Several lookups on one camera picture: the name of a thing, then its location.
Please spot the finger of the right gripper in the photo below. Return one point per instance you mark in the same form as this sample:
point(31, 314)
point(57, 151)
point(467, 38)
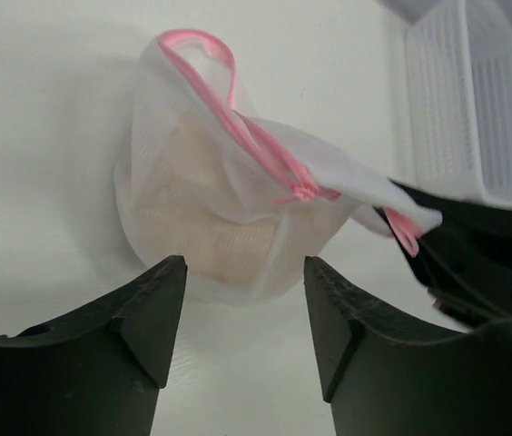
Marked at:
point(466, 262)

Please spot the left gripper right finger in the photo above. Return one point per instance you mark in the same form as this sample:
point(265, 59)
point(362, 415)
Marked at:
point(385, 372)

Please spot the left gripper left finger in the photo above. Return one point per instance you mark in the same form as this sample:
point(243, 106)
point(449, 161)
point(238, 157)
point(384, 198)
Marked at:
point(99, 369)

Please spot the white mesh laundry bag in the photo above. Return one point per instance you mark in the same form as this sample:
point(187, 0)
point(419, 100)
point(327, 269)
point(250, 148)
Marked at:
point(309, 186)

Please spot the white plastic basket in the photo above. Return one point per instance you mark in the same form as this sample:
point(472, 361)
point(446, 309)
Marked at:
point(459, 60)

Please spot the beige bra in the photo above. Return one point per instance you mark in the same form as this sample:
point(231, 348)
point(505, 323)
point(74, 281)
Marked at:
point(186, 205)

